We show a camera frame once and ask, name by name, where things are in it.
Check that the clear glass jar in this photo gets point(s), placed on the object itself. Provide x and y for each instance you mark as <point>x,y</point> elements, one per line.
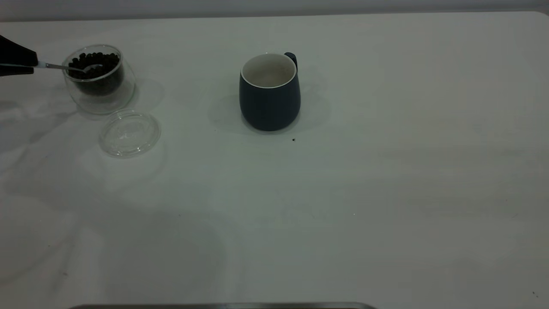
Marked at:
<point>107,96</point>

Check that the dark grey blue mug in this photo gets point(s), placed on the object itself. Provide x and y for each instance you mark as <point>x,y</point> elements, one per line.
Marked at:
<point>270,107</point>

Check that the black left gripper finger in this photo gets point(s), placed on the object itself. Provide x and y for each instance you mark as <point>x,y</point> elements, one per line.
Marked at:
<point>15,53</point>
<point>15,71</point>

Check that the clear round glass lid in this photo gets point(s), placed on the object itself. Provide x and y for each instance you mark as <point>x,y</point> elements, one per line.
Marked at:
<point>128,135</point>

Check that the dark coffee beans pile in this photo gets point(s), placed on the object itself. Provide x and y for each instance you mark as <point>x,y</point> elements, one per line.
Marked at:
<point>107,81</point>

